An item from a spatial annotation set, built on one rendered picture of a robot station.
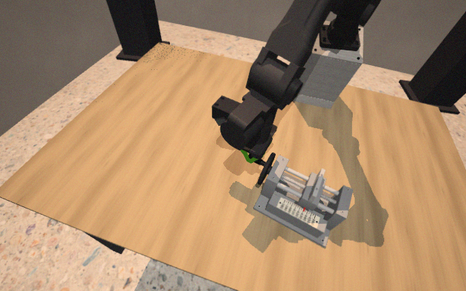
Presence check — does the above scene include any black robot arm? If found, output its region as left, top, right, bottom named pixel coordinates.
left=212, top=0, right=381, bottom=149

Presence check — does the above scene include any grey slide clamp with black handwheel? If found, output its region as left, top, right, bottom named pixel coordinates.
left=253, top=152, right=353, bottom=247

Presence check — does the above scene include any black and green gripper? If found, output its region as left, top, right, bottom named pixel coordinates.
left=237, top=123, right=277, bottom=164

